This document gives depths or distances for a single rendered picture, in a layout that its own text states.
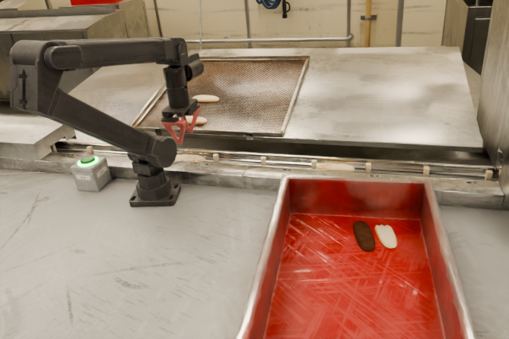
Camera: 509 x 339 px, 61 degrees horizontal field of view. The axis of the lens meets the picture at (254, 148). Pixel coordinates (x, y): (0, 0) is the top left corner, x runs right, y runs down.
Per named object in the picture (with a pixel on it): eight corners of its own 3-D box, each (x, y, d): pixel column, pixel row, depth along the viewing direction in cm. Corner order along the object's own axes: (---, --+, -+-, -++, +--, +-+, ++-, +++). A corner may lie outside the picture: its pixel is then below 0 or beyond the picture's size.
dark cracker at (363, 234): (350, 222, 98) (350, 218, 97) (367, 221, 97) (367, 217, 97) (360, 252, 89) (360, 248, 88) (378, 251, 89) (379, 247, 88)
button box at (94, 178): (78, 200, 122) (67, 167, 117) (94, 185, 129) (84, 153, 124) (103, 203, 120) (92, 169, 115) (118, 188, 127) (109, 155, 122)
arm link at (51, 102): (-15, 103, 76) (23, 109, 71) (12, 33, 78) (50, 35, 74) (142, 165, 115) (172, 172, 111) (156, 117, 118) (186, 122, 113)
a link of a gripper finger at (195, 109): (204, 129, 126) (199, 99, 122) (194, 140, 120) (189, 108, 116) (182, 128, 128) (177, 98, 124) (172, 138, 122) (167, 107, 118)
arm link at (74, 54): (11, 71, 80) (51, 75, 75) (7, 39, 78) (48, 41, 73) (161, 57, 116) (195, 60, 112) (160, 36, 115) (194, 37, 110)
